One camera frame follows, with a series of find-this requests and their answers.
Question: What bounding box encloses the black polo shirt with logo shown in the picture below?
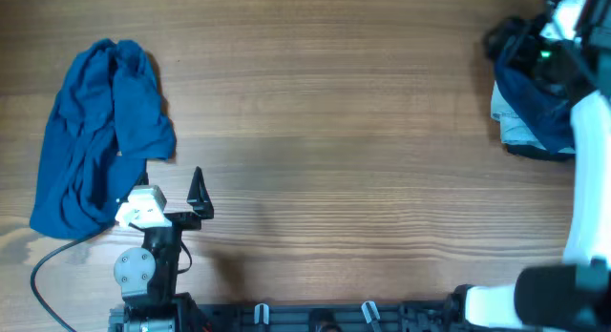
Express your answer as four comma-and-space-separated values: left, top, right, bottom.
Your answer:
482, 14, 557, 75

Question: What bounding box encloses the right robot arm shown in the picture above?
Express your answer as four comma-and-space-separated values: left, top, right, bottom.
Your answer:
437, 0, 610, 331

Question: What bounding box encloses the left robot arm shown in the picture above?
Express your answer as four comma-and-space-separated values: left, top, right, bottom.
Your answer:
108, 167, 214, 332

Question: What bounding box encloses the dark navy folded garment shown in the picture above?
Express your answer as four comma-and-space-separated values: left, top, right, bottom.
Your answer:
494, 62, 574, 148

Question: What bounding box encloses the light blue folded garment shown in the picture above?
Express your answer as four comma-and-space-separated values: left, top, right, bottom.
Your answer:
491, 83, 575, 154

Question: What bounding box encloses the black folded garment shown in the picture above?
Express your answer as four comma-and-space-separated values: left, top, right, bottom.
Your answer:
505, 144, 575, 162

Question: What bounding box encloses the blue crumpled shirt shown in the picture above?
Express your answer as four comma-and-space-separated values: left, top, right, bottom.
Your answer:
30, 39, 177, 239

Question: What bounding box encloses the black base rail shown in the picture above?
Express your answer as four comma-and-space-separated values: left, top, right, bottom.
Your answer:
109, 301, 478, 332

